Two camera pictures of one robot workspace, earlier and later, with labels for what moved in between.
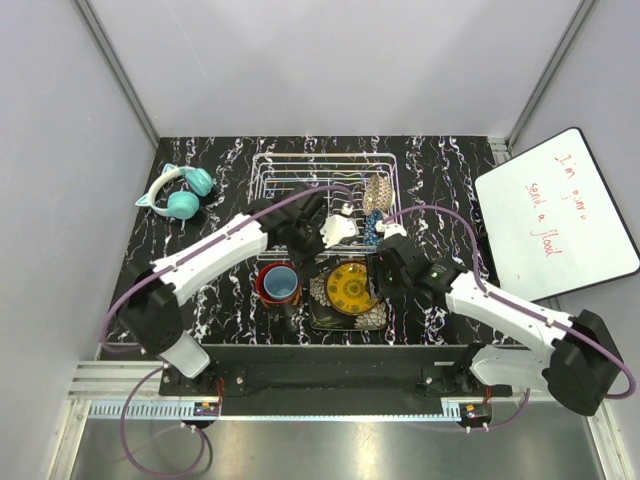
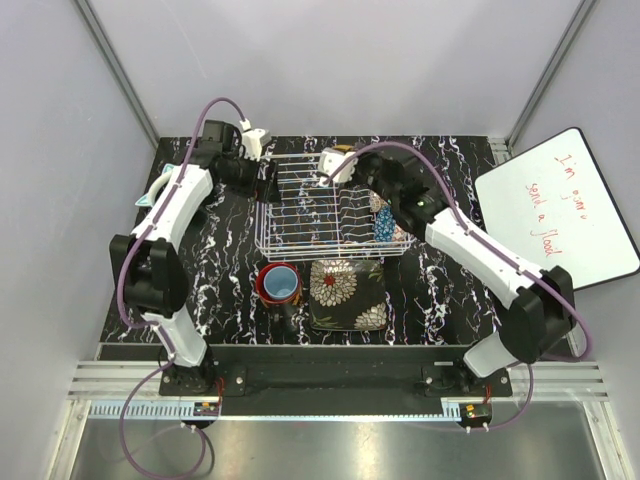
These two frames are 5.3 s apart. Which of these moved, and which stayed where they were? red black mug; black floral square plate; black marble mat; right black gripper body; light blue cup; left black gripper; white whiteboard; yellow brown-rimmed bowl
Moved: yellow brown-rimmed bowl; left black gripper; right black gripper body
Stayed: white whiteboard; black floral square plate; light blue cup; red black mug; black marble mat
